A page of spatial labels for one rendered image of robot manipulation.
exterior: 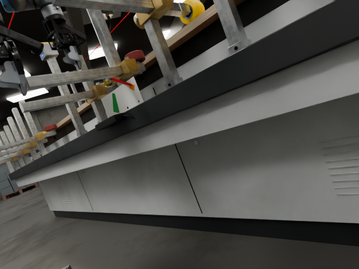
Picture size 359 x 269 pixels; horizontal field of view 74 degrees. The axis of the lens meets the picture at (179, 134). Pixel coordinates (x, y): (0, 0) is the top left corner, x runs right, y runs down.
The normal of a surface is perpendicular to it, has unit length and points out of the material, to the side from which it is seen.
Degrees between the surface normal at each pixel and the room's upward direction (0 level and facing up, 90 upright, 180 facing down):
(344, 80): 90
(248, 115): 90
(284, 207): 90
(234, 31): 90
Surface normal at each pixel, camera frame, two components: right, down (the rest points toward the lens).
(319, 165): -0.64, 0.30
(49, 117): 0.29, -0.04
